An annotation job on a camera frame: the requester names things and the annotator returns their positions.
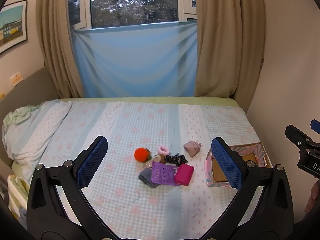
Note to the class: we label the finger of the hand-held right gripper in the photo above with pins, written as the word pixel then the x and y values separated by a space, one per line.
pixel 298 136
pixel 316 125

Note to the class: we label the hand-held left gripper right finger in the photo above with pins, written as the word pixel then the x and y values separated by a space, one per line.
pixel 226 165

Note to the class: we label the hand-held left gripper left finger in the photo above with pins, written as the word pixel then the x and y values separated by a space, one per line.
pixel 92 162

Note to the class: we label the patterned cardboard box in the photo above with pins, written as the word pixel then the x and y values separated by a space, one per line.
pixel 250 158

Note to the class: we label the magenta pouch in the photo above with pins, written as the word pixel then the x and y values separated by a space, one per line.
pixel 184 174

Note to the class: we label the orange pompom ball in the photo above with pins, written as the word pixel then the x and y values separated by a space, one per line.
pixel 140 155

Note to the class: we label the black patterned scrunchie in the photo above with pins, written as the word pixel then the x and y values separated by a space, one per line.
pixel 176 159

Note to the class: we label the grey fuzzy sock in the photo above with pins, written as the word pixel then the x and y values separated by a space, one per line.
pixel 147 178

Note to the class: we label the brown fuzzy sock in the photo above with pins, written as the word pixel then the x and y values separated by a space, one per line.
pixel 150 163

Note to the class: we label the purple plastic packet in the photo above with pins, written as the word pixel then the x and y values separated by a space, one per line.
pixel 163 175

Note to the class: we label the person's right hand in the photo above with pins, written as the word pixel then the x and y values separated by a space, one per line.
pixel 313 197

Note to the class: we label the rolled pink sock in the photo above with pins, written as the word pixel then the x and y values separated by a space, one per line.
pixel 192 148

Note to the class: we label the pink fluffy scrunchie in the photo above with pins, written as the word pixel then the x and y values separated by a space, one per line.
pixel 163 150

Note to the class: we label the pillow in checked cover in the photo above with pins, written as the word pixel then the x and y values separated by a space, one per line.
pixel 32 132

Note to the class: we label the checked pink-flowered blanket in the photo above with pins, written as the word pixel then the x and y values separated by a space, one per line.
pixel 150 122

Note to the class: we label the yellow and white package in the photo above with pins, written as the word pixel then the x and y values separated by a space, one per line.
pixel 17 195

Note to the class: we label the bed with green sheet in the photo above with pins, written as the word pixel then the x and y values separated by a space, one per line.
pixel 150 100

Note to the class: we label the light blue hanging cloth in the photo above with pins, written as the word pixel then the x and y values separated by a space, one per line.
pixel 135 60

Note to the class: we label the beige curtain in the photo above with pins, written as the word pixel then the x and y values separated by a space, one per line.
pixel 230 42
pixel 58 42

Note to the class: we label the white-framed window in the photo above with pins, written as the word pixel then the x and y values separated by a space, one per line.
pixel 135 2

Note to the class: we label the pale wall sticker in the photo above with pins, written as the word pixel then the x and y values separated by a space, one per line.
pixel 17 79

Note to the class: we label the framed wall picture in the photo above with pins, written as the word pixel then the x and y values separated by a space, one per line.
pixel 12 27

